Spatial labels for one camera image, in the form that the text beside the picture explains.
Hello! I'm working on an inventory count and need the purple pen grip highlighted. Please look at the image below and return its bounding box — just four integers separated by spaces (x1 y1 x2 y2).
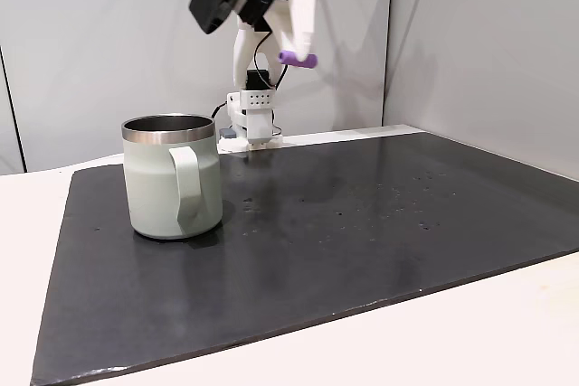
277 50 318 71

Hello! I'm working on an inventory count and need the pale green steel mug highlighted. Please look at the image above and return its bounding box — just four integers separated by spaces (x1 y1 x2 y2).
120 114 224 241

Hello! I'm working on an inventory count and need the black table mat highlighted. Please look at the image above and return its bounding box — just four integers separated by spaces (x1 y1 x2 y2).
29 131 579 386

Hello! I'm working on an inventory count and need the black camera cable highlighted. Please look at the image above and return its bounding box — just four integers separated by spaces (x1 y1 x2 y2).
252 29 273 89

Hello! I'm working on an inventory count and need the black motor cable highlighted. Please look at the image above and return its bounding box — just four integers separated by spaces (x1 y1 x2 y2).
270 62 290 137

